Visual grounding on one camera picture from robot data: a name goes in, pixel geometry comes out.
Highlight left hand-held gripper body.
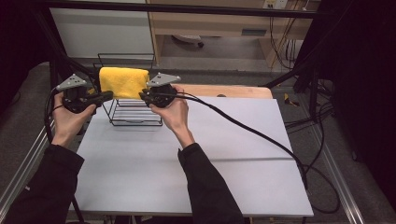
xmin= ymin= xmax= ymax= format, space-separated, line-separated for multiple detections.
xmin=55 ymin=73 xmax=106 ymax=114

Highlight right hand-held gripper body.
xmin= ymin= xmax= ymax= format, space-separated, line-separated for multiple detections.
xmin=143 ymin=72 xmax=182 ymax=109

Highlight yellow towel with black trim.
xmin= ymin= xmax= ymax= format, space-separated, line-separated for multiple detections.
xmin=98 ymin=66 xmax=150 ymax=101

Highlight black wire rack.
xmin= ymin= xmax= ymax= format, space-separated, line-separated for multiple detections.
xmin=92 ymin=52 xmax=165 ymax=127

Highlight person's left hand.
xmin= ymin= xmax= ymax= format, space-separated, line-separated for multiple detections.
xmin=50 ymin=91 xmax=98 ymax=149

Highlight person's right hand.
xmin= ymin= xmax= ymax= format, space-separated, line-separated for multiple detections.
xmin=149 ymin=85 xmax=196 ymax=149

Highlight office chair base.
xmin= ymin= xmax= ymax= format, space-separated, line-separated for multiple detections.
xmin=172 ymin=34 xmax=205 ymax=49

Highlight wooden table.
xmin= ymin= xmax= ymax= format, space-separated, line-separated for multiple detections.
xmin=171 ymin=83 xmax=274 ymax=100

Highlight white cabinet panel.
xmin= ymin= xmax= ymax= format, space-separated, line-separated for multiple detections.
xmin=49 ymin=7 xmax=155 ymax=59

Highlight light wooden desk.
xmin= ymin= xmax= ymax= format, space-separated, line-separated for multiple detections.
xmin=146 ymin=0 xmax=321 ymax=67

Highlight white table mat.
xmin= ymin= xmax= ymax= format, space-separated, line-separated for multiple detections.
xmin=68 ymin=95 xmax=315 ymax=217

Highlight white power strip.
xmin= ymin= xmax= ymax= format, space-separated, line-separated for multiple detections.
xmin=262 ymin=0 xmax=290 ymax=10

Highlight black frame post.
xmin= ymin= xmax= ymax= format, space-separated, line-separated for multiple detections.
xmin=49 ymin=58 xmax=61 ymax=94
xmin=308 ymin=66 xmax=320 ymax=123

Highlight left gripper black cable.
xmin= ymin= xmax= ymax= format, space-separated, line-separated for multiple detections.
xmin=43 ymin=88 xmax=86 ymax=224

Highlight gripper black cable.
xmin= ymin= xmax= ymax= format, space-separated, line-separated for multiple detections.
xmin=169 ymin=91 xmax=341 ymax=216
xmin=43 ymin=88 xmax=86 ymax=224

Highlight aluminium floor rail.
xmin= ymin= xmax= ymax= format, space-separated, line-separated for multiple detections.
xmin=310 ymin=124 xmax=366 ymax=224
xmin=0 ymin=118 xmax=57 ymax=217

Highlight black frame crossbar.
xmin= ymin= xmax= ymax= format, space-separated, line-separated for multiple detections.
xmin=40 ymin=0 xmax=339 ymax=20

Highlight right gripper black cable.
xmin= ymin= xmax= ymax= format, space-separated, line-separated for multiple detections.
xmin=169 ymin=91 xmax=341 ymax=216

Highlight hanging black cables bundle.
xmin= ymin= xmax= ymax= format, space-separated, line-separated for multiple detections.
xmin=268 ymin=15 xmax=298 ymax=72

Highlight black floor cables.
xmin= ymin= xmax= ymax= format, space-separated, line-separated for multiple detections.
xmin=284 ymin=102 xmax=336 ymax=131

